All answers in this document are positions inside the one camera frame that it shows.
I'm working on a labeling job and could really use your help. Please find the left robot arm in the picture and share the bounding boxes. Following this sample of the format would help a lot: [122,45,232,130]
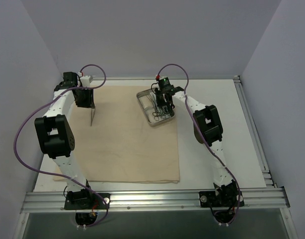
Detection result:
[34,72,95,209]

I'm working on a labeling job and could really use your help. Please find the surgical forceps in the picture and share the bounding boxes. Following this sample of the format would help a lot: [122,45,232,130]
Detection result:
[160,106,171,118]

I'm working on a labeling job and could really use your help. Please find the beige cloth wrap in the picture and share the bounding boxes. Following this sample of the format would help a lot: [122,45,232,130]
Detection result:
[68,86,180,183]

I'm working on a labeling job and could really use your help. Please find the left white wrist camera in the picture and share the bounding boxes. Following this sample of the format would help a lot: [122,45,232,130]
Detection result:
[78,72,93,87]

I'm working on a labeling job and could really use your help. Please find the aluminium frame rail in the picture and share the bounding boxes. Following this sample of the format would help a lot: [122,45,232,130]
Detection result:
[21,187,290,213]

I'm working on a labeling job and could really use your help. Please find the purple cable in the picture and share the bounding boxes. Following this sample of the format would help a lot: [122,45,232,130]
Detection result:
[12,64,110,228]
[155,64,244,227]

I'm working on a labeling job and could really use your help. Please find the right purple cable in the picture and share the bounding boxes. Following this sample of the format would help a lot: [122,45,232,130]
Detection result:
[155,64,244,227]

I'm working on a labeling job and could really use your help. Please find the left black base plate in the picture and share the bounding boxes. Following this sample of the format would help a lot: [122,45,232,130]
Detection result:
[64,191,110,210]

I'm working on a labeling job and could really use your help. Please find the thin metal tweezers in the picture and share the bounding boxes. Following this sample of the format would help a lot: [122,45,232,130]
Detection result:
[90,108,96,126]

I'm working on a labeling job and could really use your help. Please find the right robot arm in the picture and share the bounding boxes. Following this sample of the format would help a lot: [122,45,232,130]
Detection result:
[151,85,241,206]

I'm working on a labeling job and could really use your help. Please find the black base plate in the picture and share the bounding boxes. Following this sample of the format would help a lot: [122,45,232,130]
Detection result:
[64,191,110,210]
[199,191,238,208]

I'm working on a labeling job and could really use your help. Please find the metal instrument tray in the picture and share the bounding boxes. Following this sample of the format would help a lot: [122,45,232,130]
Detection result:
[136,89,174,127]

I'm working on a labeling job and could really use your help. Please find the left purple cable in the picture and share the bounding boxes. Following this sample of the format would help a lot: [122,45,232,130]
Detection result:
[12,64,110,228]

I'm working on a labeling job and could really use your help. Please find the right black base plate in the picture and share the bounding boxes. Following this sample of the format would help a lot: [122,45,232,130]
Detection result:
[199,191,238,208]

